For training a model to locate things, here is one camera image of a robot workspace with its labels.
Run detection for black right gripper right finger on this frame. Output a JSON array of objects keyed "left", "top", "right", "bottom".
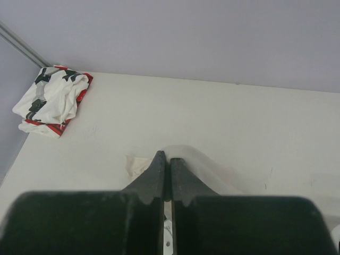
[{"left": 170, "top": 158, "right": 337, "bottom": 254}]

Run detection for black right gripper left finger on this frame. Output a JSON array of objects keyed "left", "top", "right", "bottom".
[{"left": 1, "top": 151, "right": 165, "bottom": 254}]

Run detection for cream white t shirt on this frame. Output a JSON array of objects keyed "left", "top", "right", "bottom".
[{"left": 125, "top": 144, "right": 244, "bottom": 195}]

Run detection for red white folded shirt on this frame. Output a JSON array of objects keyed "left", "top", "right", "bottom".
[{"left": 18, "top": 74, "right": 94, "bottom": 139}]

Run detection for left aluminium frame post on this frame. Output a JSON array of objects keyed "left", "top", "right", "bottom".
[{"left": 0, "top": 21, "right": 51, "bottom": 68}]

